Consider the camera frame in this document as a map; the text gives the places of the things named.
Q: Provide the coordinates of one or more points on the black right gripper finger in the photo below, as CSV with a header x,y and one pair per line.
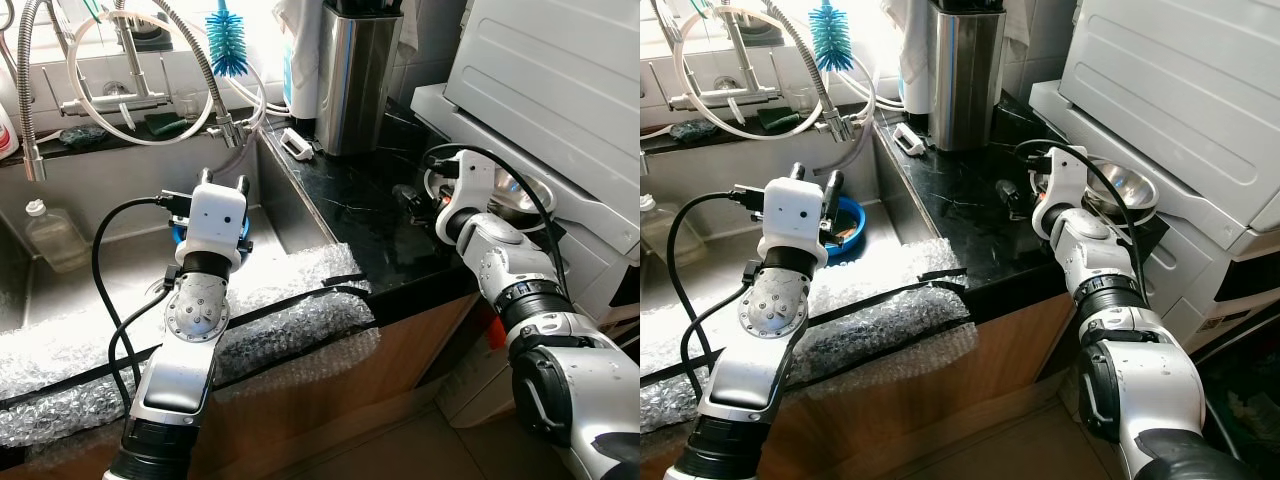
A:
x,y
1004,188
406,193

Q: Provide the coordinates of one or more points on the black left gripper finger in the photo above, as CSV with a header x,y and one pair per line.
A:
x,y
242,185
833,200
796,172
205,178

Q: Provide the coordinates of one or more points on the small steel bowl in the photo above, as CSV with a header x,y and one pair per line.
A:
x,y
522,195
1125,185

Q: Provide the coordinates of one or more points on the large steel plate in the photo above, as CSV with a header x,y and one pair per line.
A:
x,y
1142,214
535,218

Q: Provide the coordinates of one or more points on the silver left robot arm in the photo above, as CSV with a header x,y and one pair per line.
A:
x,y
175,390
735,390

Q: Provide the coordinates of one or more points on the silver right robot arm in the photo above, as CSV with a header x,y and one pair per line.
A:
x,y
580,390
1150,390

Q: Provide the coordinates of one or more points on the steel kitchen sink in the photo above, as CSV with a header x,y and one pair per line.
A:
x,y
700,165
290,210

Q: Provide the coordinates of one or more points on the brown scraps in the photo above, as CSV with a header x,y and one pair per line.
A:
x,y
846,232

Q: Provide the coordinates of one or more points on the blue plastic bowl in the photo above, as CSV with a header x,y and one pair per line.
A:
x,y
853,240
178,236

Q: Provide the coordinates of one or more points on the green sponge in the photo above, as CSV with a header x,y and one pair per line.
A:
x,y
778,120
170,126

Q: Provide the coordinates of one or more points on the small white clip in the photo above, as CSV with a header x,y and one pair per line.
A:
x,y
909,139
297,144

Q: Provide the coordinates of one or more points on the steel tap with crossbar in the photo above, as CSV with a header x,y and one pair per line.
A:
x,y
745,90
135,95

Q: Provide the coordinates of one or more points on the steel knife block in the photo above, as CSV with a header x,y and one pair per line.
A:
x,y
358,90
965,90

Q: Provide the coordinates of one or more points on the dark scouring pad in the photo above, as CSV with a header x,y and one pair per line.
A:
x,y
692,131
82,138

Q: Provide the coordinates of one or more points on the white bottle with blue label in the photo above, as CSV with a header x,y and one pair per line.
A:
x,y
912,85
302,90

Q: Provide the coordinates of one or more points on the steel gooseneck spring faucet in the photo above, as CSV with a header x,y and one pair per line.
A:
x,y
200,60
815,60

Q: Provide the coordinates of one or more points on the blue bottle brush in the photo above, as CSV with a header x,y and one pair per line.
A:
x,y
228,45
830,40

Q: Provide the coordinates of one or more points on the small orange plastic object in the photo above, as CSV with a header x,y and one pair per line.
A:
x,y
497,335

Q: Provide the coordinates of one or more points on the white looped water tube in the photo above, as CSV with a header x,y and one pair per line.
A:
x,y
680,75
72,80

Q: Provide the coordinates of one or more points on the white ribbed appliance panel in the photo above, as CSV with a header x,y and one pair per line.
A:
x,y
1170,90
555,90

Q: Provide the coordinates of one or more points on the white hanging cloth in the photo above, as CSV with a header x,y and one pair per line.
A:
x,y
905,22
298,22

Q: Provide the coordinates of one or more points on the wooden base cabinet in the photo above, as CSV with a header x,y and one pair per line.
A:
x,y
300,400
900,400

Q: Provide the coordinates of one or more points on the white washing machine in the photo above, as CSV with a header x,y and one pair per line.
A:
x,y
1210,280
600,270

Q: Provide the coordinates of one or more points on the white and red detergent bottle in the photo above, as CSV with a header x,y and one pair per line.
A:
x,y
8,135

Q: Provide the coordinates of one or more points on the dark green crate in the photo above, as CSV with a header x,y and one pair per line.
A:
x,y
1240,400

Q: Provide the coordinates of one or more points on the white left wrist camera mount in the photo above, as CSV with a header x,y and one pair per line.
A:
x,y
793,210
215,215

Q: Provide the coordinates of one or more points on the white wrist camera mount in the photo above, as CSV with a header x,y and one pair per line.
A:
x,y
793,210
215,215
1068,180
475,185

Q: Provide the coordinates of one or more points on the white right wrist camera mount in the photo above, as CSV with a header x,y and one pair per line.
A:
x,y
1068,180
475,185

